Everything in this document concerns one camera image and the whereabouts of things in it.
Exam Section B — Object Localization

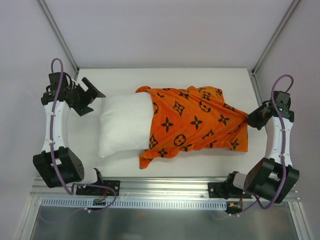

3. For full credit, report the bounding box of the right aluminium frame post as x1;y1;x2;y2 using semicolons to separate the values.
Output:
251;0;301;75

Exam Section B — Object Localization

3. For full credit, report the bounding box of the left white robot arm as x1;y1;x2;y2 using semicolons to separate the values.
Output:
32;72;105;195

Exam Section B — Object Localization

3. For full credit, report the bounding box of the white slotted cable duct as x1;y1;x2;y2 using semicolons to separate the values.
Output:
41;197;227;211

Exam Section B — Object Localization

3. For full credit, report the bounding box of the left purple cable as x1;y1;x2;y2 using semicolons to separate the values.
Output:
49;57;118;214

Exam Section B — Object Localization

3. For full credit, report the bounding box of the aluminium mounting rail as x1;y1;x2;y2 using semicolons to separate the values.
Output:
30;176;301;202

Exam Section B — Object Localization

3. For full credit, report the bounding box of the aluminium frame post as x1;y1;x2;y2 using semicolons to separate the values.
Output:
251;0;301;75
36;0;80;75

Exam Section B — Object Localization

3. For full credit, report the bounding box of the orange patterned pillowcase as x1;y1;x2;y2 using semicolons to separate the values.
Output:
136;86;249;169

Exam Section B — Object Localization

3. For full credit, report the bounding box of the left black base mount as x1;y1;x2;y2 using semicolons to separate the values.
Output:
75;180;121;197

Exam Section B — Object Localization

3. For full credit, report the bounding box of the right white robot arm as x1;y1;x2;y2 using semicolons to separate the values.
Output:
224;91;300;204

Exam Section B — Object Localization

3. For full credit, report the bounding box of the left aluminium frame post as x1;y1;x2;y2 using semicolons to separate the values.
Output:
36;0;80;75

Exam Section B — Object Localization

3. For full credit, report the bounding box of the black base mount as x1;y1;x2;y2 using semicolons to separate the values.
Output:
207;182;243;200
75;180;121;197

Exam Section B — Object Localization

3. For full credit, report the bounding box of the white pillow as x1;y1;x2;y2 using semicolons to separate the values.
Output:
97;92;154;158

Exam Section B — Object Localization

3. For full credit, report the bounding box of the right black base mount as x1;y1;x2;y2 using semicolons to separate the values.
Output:
207;182;243;200

